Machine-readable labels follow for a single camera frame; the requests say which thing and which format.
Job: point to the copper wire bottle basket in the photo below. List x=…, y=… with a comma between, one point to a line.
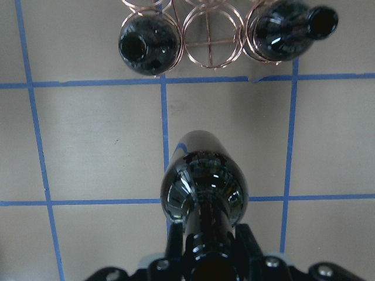
x=214, y=34

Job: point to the dark wine bottle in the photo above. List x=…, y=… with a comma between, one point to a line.
x=149, y=44
x=287, y=29
x=204, y=191

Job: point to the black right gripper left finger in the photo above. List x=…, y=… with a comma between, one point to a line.
x=174, y=246

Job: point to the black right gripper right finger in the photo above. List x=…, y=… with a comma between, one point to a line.
x=247, y=245

